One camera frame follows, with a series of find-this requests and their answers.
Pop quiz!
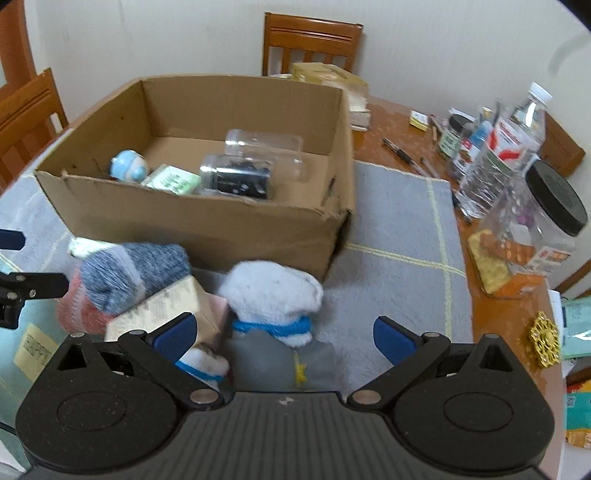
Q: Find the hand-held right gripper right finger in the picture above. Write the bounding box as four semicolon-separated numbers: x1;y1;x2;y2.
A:
346;316;525;409

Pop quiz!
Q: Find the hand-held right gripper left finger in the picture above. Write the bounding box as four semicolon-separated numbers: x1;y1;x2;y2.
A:
41;312;220;407

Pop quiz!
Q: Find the white sock with blue stripe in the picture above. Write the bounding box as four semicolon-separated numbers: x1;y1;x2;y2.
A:
175;346;230;386
218;261;324;348

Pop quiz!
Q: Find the beige small carton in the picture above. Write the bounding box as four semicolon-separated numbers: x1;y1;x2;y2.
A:
105;276;229;352

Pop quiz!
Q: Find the pink knit sock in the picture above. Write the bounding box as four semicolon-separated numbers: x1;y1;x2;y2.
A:
55;268;116;335

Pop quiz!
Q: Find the blue knit sock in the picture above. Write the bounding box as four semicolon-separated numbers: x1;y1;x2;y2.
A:
79;242;192;311

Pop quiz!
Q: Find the brown cardboard box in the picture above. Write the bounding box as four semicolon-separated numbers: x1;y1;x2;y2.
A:
34;75;356;282

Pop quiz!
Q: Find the blue white toy figurine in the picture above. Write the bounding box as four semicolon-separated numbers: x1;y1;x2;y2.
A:
109;150;151;182

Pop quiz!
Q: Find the white green patterned box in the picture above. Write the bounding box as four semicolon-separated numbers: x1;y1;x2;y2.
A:
141;165;202;195

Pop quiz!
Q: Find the clear jar with black contents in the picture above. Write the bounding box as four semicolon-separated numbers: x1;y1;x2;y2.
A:
199;154;273;202

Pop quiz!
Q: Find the clear plastic jar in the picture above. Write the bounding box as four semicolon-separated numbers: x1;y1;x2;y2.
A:
225;128;308;183

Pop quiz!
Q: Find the blue checked towel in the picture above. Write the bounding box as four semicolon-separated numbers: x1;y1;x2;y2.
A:
0;161;474;462

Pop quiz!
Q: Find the gold snowflake ornament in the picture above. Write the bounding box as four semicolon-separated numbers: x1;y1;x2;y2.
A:
529;311;561;368

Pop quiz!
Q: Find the teal packet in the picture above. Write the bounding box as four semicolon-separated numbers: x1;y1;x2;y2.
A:
558;295;591;361

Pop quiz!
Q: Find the black pen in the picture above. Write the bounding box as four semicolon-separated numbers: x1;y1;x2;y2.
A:
382;137;423;174

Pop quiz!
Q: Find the large jar with black lid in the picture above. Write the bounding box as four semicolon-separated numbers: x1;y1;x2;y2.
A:
468;159;588;301

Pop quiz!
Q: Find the green yellow snack packet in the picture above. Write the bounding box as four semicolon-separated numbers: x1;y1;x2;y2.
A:
566;392;591;448

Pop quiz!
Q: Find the dark-lidded small jar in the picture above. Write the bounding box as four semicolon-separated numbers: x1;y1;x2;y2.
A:
438;114;476;160

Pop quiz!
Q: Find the clear water bottle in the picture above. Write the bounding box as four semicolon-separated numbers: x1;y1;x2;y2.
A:
457;82;553;217

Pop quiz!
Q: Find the yellow tissue pack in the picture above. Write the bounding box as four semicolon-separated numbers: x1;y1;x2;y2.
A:
291;62;370;100

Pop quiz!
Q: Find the wooden door frame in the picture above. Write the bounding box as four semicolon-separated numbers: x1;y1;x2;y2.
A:
0;0;38;88

